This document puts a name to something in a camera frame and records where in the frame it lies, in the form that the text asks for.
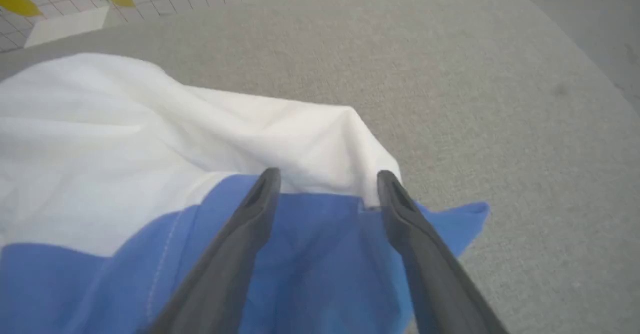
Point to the white box cabinet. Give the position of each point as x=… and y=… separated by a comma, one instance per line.
x=65, y=26

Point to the white and blue garment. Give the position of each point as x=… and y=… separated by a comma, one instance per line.
x=150, y=124

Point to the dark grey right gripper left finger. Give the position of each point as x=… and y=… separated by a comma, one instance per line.
x=225, y=264

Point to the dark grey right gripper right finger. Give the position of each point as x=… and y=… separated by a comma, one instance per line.
x=430, y=274

